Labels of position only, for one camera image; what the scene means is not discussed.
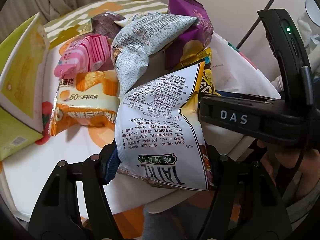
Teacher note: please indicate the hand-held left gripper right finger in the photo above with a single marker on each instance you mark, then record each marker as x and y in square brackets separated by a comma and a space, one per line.
[221, 171]

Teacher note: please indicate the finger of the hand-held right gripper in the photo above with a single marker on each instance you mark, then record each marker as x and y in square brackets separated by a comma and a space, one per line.
[250, 97]

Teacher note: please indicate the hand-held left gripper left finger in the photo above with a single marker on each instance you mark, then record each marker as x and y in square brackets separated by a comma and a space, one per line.
[112, 166]

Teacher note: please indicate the yellow brown candy packet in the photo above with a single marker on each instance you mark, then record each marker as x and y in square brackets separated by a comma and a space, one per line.
[208, 80]

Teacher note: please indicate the white yellow chip bag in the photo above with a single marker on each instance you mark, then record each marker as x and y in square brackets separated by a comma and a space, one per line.
[155, 120]

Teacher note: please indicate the orange cake packet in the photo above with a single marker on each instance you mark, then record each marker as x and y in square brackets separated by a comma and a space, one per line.
[82, 105]

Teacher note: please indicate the purple chip bag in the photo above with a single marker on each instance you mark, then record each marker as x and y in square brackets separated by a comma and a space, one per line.
[195, 37]

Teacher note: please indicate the pink striped snack packet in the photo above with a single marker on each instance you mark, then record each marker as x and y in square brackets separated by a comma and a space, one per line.
[85, 52]

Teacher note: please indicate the grey printed chip bag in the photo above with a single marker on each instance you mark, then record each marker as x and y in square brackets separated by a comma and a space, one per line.
[135, 50]

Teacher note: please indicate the green cardboard box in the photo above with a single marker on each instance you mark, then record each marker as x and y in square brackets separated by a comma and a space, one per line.
[20, 67]

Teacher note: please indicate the person's right forearm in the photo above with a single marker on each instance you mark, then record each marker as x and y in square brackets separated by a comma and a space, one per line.
[307, 205]

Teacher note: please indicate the person's right hand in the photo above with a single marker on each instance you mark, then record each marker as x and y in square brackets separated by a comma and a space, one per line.
[310, 165]

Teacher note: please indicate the white paper bag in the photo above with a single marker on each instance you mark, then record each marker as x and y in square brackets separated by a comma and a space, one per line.
[230, 65]

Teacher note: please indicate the grey clothing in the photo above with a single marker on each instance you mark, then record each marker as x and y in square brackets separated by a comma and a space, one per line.
[170, 220]

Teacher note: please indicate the white crumpled cloth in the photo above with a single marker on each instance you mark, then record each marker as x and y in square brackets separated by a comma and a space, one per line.
[310, 37]

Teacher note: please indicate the dark purple bread packet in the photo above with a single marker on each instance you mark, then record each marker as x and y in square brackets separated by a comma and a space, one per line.
[105, 23]

